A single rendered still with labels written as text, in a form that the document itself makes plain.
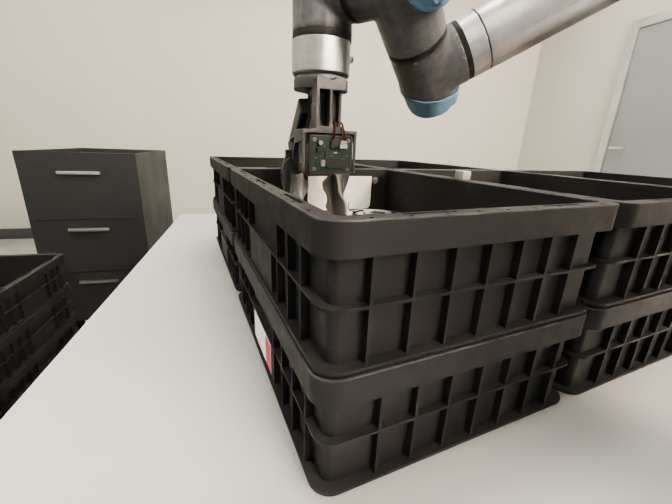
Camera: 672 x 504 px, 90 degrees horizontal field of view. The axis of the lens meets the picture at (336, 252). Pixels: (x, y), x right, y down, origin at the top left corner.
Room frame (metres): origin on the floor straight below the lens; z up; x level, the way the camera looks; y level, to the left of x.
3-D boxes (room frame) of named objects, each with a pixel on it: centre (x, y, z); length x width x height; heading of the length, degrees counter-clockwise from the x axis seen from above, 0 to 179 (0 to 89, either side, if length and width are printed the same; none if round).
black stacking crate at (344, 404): (0.42, -0.04, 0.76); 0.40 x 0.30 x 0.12; 25
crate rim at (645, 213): (0.55, -0.32, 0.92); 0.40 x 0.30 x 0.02; 25
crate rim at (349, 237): (0.42, -0.04, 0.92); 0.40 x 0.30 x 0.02; 25
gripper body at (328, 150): (0.48, 0.03, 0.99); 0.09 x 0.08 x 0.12; 18
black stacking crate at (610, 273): (0.55, -0.32, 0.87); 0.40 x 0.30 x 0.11; 25
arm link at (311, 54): (0.49, 0.03, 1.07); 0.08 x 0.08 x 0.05
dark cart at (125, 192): (1.74, 1.19, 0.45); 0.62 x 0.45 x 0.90; 15
